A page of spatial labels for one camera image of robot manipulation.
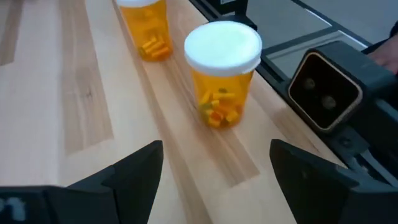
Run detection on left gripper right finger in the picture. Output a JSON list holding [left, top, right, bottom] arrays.
[[269, 138, 398, 224]]

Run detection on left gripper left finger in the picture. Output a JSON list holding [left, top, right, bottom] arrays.
[[43, 139, 165, 224]]

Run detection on person's hand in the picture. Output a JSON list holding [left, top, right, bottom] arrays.
[[368, 36, 398, 75]]

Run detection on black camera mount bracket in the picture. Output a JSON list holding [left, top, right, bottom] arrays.
[[323, 124, 398, 187]]

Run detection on amber pill bottle white cap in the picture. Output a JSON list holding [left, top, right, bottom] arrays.
[[115, 0, 174, 62], [183, 21, 263, 129]]

